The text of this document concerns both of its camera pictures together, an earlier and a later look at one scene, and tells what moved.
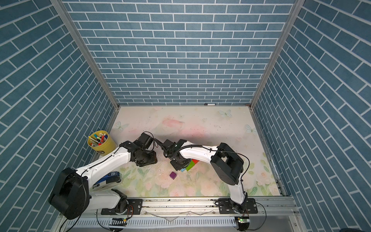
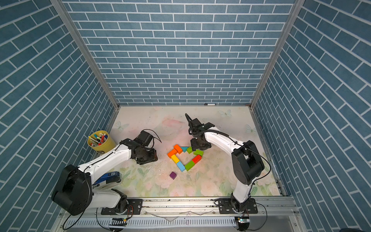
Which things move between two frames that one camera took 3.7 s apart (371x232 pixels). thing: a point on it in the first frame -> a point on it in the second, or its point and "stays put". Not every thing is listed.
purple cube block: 173,175 stays put
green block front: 192,164 stays put
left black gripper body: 148,158 stays put
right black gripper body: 178,165 -> 196,144
